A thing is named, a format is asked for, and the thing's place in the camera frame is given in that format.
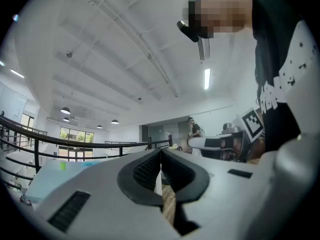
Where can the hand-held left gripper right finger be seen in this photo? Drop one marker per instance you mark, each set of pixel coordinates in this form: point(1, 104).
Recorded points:
point(225, 199)

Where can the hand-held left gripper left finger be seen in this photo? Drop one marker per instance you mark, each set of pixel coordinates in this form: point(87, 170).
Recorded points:
point(100, 199)

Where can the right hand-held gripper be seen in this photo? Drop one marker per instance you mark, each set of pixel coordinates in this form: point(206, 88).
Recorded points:
point(252, 124)

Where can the green cup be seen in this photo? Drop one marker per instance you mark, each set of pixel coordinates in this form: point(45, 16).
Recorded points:
point(62, 166)

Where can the person's right forearm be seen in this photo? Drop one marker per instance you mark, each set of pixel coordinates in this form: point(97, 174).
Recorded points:
point(257, 147)

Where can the blue fluffy cloth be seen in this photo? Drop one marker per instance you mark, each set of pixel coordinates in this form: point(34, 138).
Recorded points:
point(88, 163)

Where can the black metal railing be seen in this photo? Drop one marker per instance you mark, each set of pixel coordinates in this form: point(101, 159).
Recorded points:
point(75, 143)

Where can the long ceiling light panel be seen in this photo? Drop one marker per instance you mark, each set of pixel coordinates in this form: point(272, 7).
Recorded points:
point(207, 79)

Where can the large glass window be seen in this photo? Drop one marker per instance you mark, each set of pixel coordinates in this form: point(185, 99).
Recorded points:
point(75, 135)

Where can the black and white shirt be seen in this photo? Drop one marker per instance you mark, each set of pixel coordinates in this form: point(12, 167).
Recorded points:
point(280, 124)

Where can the ceiling air vent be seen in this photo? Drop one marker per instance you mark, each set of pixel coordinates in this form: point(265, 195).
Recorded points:
point(201, 49)

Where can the person's head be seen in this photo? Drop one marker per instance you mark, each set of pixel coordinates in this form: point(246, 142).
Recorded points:
point(220, 9)

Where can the round ceiling sensor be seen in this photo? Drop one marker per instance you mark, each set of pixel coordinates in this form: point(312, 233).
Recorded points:
point(69, 54)

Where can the small ceiling light panel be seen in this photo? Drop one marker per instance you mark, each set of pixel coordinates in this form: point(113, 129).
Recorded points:
point(17, 73)
point(2, 63)

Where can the black head-worn camera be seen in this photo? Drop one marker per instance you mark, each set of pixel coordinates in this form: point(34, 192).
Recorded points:
point(187, 30)

